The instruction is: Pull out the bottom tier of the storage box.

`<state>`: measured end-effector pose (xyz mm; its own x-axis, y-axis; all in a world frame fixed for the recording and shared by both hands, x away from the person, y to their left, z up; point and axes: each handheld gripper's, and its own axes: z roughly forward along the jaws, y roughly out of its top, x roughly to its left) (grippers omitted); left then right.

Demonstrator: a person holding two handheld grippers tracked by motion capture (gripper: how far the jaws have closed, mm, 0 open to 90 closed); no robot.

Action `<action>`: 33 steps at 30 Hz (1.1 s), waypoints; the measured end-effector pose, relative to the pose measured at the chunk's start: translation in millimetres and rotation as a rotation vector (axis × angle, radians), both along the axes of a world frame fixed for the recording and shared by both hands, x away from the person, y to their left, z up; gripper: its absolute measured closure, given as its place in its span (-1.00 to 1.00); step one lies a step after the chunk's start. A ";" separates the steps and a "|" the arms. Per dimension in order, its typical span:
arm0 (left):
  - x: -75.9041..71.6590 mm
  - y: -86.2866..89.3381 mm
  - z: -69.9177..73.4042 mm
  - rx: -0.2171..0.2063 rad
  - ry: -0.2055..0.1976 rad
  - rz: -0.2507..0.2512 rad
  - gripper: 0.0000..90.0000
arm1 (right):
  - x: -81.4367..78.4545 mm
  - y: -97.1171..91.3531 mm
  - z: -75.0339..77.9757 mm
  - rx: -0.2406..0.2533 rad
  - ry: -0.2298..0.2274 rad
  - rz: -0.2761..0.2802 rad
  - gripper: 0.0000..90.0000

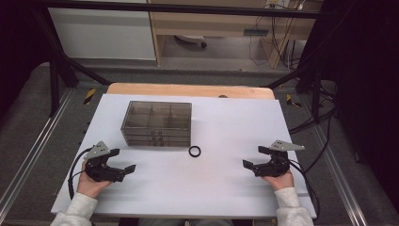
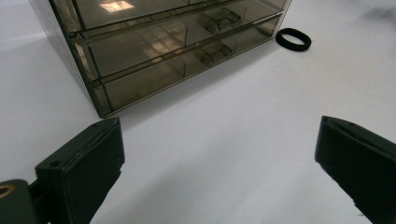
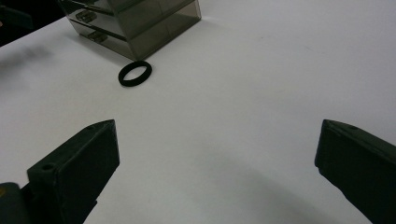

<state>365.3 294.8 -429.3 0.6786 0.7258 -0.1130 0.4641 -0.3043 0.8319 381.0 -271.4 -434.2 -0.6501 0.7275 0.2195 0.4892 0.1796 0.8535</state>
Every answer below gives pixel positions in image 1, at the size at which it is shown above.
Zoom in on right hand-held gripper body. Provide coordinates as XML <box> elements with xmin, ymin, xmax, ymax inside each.
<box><xmin>252</xmin><ymin>139</ymin><xmax>306</xmax><ymax>178</ymax></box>

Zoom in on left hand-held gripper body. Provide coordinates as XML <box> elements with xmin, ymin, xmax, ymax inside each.
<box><xmin>83</xmin><ymin>140</ymin><xmax>126</xmax><ymax>184</ymax></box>

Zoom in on smoky transparent drawer box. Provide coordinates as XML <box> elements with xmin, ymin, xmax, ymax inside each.
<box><xmin>120</xmin><ymin>100</ymin><xmax>193</xmax><ymax>148</ymax></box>

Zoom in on person's right hand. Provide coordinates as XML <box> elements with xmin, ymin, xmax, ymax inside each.
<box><xmin>262</xmin><ymin>170</ymin><xmax>295</xmax><ymax>192</ymax></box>

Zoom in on person's left hand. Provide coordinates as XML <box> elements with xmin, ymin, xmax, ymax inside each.
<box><xmin>76</xmin><ymin>159</ymin><xmax>113</xmax><ymax>200</ymax></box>

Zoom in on white board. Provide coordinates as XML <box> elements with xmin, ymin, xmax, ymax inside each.
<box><xmin>50</xmin><ymin>93</ymin><xmax>317</xmax><ymax>219</ymax></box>

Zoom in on yellow black tape strip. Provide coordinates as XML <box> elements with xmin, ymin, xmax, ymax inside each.
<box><xmin>83</xmin><ymin>88</ymin><xmax>97</xmax><ymax>105</ymax></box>
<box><xmin>285</xmin><ymin>93</ymin><xmax>303</xmax><ymax>108</ymax></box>

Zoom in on wooden table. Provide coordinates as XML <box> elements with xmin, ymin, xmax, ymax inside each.
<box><xmin>106</xmin><ymin>82</ymin><xmax>276</xmax><ymax>101</ymax></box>

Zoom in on white cabinet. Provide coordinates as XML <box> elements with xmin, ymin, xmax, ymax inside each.
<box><xmin>48</xmin><ymin>0</ymin><xmax>157</xmax><ymax>61</ymax></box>

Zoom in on black curtain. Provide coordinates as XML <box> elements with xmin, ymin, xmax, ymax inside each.
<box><xmin>319</xmin><ymin>0</ymin><xmax>399</xmax><ymax>202</ymax></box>

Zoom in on office chair base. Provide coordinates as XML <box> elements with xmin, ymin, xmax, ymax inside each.
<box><xmin>173</xmin><ymin>34</ymin><xmax>208</xmax><ymax>49</ymax></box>

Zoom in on light wooden desk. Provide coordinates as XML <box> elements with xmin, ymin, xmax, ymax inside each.
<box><xmin>147</xmin><ymin>0</ymin><xmax>324</xmax><ymax>70</ymax></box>

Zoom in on left hand-held gripper black cable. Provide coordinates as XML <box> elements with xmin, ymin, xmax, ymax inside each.
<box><xmin>68</xmin><ymin>146</ymin><xmax>95</xmax><ymax>201</ymax></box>

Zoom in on hand-held gripper black cable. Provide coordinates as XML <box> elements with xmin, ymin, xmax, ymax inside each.
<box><xmin>68</xmin><ymin>146</ymin><xmax>95</xmax><ymax>201</ymax></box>
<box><xmin>288</xmin><ymin>159</ymin><xmax>321</xmax><ymax>218</ymax></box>

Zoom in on right hand-held gripper black cable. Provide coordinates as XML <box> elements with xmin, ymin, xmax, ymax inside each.
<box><xmin>288</xmin><ymin>159</ymin><xmax>321</xmax><ymax>218</ymax></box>

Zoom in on black floor cables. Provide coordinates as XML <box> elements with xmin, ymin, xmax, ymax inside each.
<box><xmin>288</xmin><ymin>90</ymin><xmax>338</xmax><ymax>173</ymax></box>

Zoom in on aluminium floor rail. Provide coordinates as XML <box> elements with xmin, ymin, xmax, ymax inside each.
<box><xmin>313</xmin><ymin>125</ymin><xmax>368</xmax><ymax>226</ymax></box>
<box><xmin>0</xmin><ymin>89</ymin><xmax>74</xmax><ymax>208</ymax></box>

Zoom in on black metal frame leg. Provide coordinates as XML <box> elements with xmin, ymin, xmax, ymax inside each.
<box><xmin>31</xmin><ymin>6</ymin><xmax>112</xmax><ymax>118</ymax></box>
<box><xmin>264</xmin><ymin>59</ymin><xmax>324</xmax><ymax>123</ymax></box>

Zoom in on hanging desk cables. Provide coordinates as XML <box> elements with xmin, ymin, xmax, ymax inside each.
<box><xmin>248</xmin><ymin>15</ymin><xmax>302</xmax><ymax>72</ymax></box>

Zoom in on black metal frame bar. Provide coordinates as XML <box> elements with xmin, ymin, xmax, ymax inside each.
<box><xmin>40</xmin><ymin>0</ymin><xmax>324</xmax><ymax>20</ymax></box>

